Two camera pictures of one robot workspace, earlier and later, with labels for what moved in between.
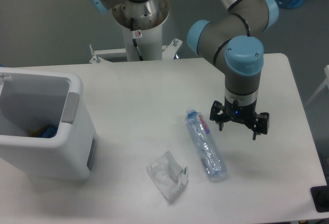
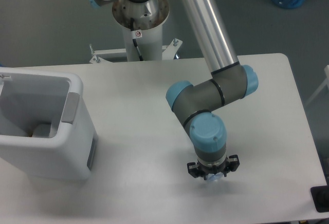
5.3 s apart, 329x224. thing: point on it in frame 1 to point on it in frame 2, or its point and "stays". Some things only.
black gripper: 241,114 to 199,170
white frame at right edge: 326,81 stays
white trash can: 31,98 stays
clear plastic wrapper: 167,175 to 42,130
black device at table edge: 320,195 stays
